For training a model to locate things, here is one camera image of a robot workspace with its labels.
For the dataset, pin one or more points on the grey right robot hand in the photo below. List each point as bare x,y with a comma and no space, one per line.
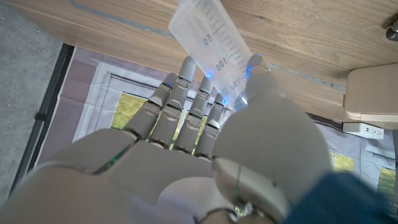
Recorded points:
149,174

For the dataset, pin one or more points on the large clear plastic syringe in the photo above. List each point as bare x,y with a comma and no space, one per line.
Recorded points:
208,37

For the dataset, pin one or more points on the black hand grip strengthener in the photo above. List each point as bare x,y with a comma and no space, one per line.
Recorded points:
392,31

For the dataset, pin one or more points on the black backdrop stand pole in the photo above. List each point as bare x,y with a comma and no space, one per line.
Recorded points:
46,115

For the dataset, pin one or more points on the blue wrist connector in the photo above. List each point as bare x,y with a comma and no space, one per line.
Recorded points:
342,202

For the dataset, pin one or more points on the white power strip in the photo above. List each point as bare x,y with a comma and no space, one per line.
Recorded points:
362,130

